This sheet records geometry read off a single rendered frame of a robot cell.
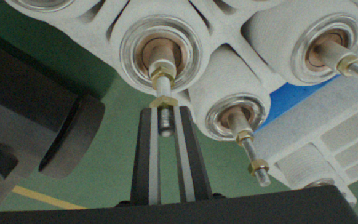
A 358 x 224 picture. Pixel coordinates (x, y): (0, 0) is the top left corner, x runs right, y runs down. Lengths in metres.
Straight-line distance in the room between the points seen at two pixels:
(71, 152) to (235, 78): 0.31
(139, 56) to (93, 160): 0.58
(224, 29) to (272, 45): 0.06
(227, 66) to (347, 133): 0.42
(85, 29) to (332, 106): 0.46
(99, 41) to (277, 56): 0.20
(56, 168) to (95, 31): 0.27
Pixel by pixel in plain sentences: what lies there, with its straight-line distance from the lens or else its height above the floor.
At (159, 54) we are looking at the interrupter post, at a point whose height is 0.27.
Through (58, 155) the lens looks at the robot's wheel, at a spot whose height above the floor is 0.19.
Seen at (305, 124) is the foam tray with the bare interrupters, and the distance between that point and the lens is 0.49.
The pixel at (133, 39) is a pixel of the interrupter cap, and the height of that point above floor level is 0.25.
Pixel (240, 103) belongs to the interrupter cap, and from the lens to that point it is 0.23.
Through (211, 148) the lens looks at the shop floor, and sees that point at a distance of 0.69.
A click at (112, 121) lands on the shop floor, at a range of 0.58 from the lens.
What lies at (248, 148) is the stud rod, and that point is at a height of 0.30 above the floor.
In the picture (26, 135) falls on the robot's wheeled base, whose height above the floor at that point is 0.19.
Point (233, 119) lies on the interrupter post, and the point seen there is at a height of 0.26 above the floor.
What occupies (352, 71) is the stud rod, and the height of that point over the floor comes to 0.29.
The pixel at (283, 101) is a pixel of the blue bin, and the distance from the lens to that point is 0.50.
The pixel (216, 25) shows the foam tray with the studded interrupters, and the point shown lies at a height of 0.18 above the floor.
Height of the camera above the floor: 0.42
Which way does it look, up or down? 50 degrees down
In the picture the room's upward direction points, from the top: 172 degrees clockwise
